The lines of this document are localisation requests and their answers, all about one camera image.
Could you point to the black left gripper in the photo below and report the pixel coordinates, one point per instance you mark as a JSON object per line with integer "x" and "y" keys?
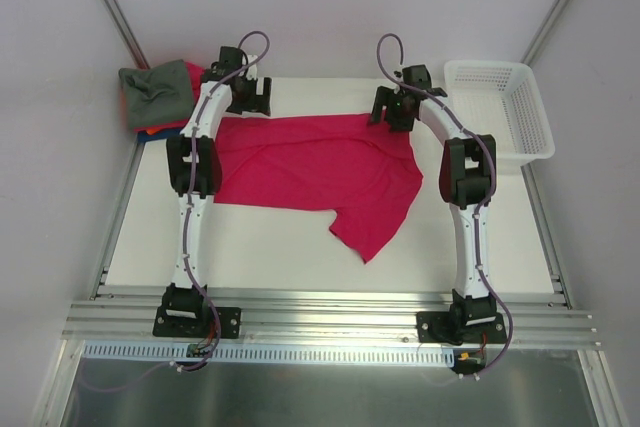
{"x": 253, "y": 98}

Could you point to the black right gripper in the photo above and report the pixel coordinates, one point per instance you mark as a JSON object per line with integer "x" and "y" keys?
{"x": 392, "y": 110}

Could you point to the crimson pink t shirt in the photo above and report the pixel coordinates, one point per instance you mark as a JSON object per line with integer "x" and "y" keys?
{"x": 365, "y": 174}

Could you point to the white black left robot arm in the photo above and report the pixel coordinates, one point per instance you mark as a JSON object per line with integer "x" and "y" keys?
{"x": 195, "y": 175}

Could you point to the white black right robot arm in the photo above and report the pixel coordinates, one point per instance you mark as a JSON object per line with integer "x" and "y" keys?
{"x": 467, "y": 182}

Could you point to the folded red t shirt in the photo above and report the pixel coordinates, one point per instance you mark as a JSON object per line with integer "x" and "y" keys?
{"x": 195, "y": 72}

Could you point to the white plastic mesh basket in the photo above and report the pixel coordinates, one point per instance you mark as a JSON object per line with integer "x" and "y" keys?
{"x": 502, "y": 99}

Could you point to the folded navy blue t shirt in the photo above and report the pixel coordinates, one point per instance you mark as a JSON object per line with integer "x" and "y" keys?
{"x": 143, "y": 137}

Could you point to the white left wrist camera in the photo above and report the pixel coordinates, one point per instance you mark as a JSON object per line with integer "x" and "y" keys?
{"x": 251, "y": 69}

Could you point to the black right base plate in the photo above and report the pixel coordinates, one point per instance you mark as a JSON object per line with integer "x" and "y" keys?
{"x": 438, "y": 327}

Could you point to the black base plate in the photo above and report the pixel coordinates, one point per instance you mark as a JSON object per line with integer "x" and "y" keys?
{"x": 176, "y": 324}
{"x": 438, "y": 327}

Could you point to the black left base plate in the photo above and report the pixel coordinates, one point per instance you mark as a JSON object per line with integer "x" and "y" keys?
{"x": 176, "y": 324}

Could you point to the aluminium frame rail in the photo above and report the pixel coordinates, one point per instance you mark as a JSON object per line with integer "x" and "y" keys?
{"x": 541, "y": 321}

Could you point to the white slotted cable duct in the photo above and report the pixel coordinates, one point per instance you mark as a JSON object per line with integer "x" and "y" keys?
{"x": 265, "y": 353}

